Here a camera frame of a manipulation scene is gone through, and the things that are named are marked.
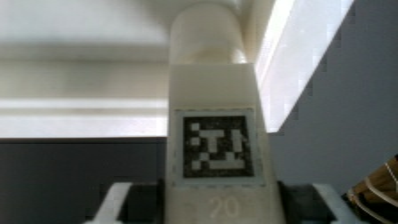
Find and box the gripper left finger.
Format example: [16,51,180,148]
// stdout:
[85,181,164,224]

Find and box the white leg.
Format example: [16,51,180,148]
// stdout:
[165,2,286,224]

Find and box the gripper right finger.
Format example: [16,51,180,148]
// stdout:
[279,183,368,224]

